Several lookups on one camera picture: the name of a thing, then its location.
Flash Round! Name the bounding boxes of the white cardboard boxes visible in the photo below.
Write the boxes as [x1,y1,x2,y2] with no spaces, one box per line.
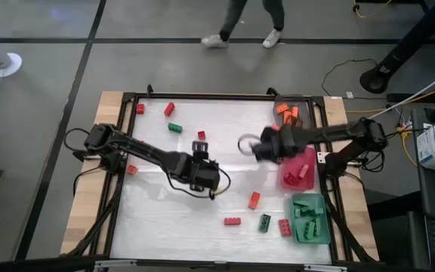
[416,122,435,175]

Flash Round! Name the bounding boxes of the yellow plug cable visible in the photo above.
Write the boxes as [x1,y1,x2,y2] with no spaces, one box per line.
[396,126,418,168]

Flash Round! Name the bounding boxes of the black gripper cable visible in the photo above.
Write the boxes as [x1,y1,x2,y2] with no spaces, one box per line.
[237,133,261,156]
[164,165,232,201]

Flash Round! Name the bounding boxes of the black floor stand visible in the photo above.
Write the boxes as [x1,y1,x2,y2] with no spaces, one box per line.
[359,0,435,94]

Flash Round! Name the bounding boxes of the black table frame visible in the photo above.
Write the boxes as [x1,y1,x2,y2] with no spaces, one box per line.
[66,83,379,265]

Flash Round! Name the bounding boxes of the grey plastic bin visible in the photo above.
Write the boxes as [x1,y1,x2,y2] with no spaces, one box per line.
[273,94,313,131]

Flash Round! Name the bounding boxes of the orange cable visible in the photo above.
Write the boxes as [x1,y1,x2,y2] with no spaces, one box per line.
[344,79,435,114]

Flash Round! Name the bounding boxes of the black power strip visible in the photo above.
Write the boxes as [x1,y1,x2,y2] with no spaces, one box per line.
[386,92,417,104]

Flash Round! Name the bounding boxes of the teal plastic bin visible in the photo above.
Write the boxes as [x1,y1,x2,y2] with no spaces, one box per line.
[288,192,332,246]

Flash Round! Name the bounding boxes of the black frame crossbar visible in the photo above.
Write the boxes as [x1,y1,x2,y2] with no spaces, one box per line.
[0,255,435,272]

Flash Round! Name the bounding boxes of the white table cover sheet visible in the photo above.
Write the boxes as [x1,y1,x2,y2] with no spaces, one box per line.
[110,98,334,264]

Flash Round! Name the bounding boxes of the pink plastic bin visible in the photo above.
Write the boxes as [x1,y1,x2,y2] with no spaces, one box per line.
[279,146,317,193]

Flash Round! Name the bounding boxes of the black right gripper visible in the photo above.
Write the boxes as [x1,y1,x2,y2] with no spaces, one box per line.
[253,126,311,164]

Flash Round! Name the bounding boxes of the person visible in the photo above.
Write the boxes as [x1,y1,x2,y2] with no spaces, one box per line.
[201,0,285,49]

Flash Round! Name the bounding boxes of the yellow left gripper cable tag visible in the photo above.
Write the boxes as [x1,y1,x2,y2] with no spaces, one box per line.
[211,184,232,198]

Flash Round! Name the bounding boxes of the yellow floor cable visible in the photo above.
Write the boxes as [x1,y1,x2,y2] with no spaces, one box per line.
[352,0,394,19]

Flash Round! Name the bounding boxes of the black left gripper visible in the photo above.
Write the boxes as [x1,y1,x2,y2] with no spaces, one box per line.
[179,141,222,193]

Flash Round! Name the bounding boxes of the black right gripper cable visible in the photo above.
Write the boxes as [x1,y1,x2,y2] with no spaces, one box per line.
[237,133,261,156]

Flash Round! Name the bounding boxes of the light wooden table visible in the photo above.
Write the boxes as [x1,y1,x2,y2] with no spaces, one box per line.
[59,90,380,265]

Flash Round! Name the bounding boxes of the black floor cable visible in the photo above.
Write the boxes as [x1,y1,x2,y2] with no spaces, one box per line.
[321,57,379,97]

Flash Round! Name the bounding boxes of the black cart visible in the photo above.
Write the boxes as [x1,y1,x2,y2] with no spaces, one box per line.
[409,107,435,272]

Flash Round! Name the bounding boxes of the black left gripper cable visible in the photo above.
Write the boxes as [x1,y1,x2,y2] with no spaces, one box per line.
[164,165,232,201]

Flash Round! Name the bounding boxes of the black base cable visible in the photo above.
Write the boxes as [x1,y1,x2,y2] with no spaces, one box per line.
[72,165,107,198]

